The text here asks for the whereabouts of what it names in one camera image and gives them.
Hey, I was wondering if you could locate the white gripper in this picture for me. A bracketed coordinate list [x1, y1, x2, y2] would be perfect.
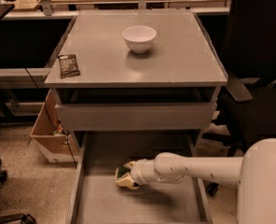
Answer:
[115, 159, 158, 189]

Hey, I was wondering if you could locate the green yellow sponge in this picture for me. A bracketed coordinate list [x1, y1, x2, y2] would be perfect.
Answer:
[117, 166, 131, 178]

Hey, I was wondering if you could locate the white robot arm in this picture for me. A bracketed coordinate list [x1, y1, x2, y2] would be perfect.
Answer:
[115, 138, 276, 224]

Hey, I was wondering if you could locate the grey open middle drawer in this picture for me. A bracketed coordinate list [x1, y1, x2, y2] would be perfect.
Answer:
[65, 132, 213, 224]

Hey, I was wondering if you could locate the grey top drawer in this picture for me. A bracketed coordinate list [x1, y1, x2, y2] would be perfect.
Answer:
[54, 87, 220, 133]

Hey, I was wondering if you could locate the grey drawer cabinet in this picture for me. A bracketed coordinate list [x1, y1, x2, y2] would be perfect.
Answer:
[44, 9, 228, 224]

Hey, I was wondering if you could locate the cardboard box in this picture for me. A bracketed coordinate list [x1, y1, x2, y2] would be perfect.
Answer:
[30, 92, 79, 162]

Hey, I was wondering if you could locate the dark snack packet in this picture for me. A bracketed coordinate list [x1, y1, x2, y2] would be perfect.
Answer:
[58, 54, 80, 78]

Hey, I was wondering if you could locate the white ceramic bowl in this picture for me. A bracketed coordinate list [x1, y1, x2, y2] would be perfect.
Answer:
[123, 25, 157, 53]

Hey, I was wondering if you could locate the black office chair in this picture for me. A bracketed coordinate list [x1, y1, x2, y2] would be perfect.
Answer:
[202, 0, 276, 198]

